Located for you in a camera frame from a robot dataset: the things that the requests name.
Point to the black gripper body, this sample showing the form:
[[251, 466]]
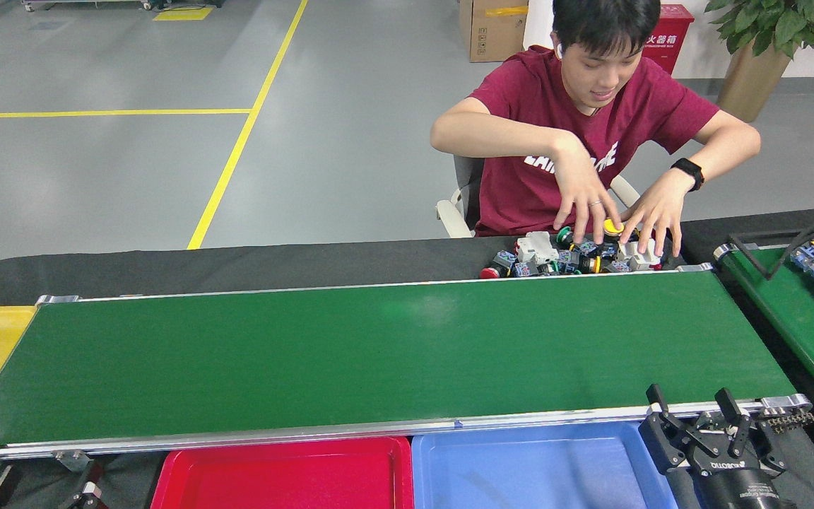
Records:
[[732, 488]]

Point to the yellow push button switch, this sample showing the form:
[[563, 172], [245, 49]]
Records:
[[591, 265]]

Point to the person's left forearm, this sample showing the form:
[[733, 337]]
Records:
[[725, 155]]

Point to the person's right forearm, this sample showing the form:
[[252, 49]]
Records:
[[499, 138]]

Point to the blue plastic tray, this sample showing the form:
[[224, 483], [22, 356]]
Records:
[[534, 474]]

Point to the green conveyor belt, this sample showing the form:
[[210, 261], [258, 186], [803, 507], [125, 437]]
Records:
[[308, 353], [781, 311]]

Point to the red plastic tray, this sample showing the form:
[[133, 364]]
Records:
[[280, 481]]

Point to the person's left hand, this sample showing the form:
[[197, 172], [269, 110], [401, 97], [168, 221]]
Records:
[[661, 215]]

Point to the person's right hand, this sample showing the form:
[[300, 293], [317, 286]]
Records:
[[584, 191]]

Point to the black wristwatch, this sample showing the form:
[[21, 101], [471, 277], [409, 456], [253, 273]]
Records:
[[689, 173]]

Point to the grey chair white armrests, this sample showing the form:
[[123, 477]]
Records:
[[467, 177]]

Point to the person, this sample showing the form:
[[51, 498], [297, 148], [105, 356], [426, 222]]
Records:
[[555, 106]]

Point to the potted plant gold pot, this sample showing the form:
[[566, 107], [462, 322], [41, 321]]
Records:
[[753, 78]]

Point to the red fire extinguisher box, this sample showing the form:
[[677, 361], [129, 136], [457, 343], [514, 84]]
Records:
[[672, 39]]

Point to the cardboard box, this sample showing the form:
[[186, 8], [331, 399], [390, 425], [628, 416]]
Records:
[[492, 32]]

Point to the metal cart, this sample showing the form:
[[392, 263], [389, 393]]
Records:
[[82, 3]]

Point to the black metal frame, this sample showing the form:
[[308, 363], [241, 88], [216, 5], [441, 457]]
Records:
[[742, 256]]

